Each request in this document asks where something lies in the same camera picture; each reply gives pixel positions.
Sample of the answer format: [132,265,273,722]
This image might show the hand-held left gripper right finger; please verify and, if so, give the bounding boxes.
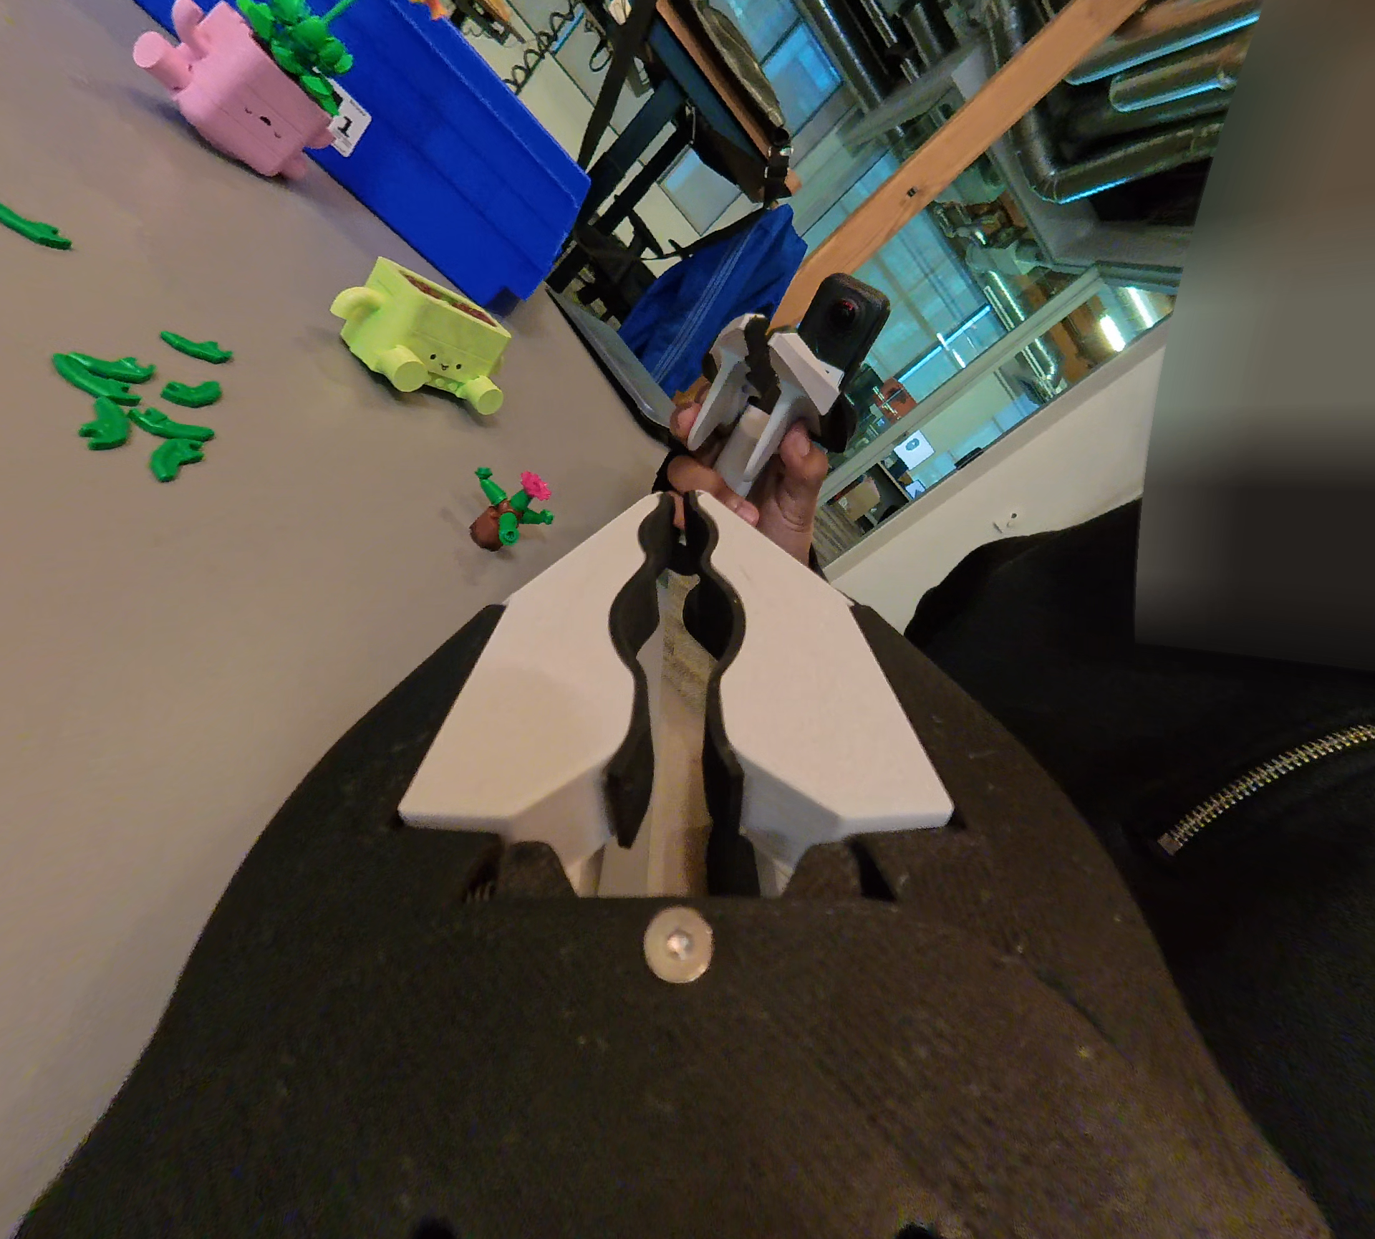
[685,490,956,899]

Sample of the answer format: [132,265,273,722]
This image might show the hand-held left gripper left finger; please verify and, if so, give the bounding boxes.
[397,495,677,896]

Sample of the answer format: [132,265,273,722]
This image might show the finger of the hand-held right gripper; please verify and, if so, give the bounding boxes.
[768,325,843,418]
[688,315,773,452]

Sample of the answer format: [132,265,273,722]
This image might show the person's right hand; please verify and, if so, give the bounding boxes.
[655,398,837,568]

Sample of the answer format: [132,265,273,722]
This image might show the small brick flower plant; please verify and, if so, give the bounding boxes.
[469,465,558,553]

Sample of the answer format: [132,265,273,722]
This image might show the lime green toy pot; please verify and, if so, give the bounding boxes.
[330,255,512,418]

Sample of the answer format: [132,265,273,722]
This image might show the silver ventilation ducts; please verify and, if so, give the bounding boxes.
[731,0,1281,381]

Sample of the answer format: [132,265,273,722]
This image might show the black framed wooden desk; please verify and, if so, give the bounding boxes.
[542,0,806,295]

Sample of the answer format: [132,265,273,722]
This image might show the person's black jacket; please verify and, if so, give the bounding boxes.
[907,502,1375,1239]

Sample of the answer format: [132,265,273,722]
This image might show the blue plastic bin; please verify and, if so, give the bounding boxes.
[46,0,594,311]

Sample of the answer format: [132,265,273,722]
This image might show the scattered green leaf pieces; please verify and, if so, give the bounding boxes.
[0,202,235,482]

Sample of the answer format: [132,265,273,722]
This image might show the pink toy pot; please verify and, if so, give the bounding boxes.
[134,0,373,179]

